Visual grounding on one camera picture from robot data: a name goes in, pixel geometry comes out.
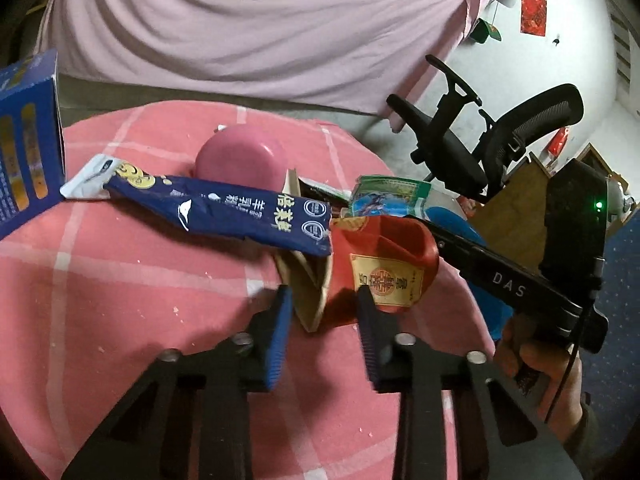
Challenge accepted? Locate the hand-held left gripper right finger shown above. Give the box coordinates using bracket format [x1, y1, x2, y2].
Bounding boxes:
[356, 287, 583, 480]

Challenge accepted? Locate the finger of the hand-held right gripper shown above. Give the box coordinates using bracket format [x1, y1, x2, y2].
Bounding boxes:
[405, 215, 491, 281]

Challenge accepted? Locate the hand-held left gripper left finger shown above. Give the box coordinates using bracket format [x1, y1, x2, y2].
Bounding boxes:
[60, 285, 293, 480]

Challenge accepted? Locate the red paper packet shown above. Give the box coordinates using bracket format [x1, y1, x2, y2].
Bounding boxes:
[325, 215, 441, 329]

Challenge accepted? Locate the dark blue foil wrapper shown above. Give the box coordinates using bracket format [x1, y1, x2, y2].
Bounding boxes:
[60, 155, 333, 259]

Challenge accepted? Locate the person's right hand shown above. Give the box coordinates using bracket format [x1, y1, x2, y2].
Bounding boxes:
[494, 316, 585, 443]

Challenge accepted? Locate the patterned cloth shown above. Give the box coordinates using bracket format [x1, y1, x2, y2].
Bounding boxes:
[580, 205, 640, 413]

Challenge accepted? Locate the green white plastic packet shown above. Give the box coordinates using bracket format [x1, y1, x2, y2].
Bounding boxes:
[347, 175, 466, 227]

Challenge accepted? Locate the black office chair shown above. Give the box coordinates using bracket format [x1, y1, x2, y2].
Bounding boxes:
[385, 54, 586, 199]

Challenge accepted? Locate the red hanging ornament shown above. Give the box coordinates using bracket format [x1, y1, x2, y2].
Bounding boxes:
[547, 127, 571, 159]

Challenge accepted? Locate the pink checked tablecloth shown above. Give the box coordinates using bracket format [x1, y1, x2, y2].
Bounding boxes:
[0, 100, 497, 480]

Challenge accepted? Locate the pink bowl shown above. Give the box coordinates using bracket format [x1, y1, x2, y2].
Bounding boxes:
[194, 125, 291, 196]

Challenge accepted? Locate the green hanging ornament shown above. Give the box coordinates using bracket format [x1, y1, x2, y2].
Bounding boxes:
[472, 17, 503, 44]

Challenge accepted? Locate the pink hanging sheet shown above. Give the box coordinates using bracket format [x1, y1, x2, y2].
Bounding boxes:
[37, 0, 507, 119]

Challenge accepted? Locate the blue cardboard box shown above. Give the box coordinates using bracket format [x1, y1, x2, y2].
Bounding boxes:
[0, 49, 68, 242]

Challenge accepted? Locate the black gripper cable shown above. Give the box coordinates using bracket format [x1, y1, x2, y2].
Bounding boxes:
[544, 305, 597, 423]

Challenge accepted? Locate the red square wall decoration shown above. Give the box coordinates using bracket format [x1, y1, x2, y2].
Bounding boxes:
[520, 0, 549, 37]

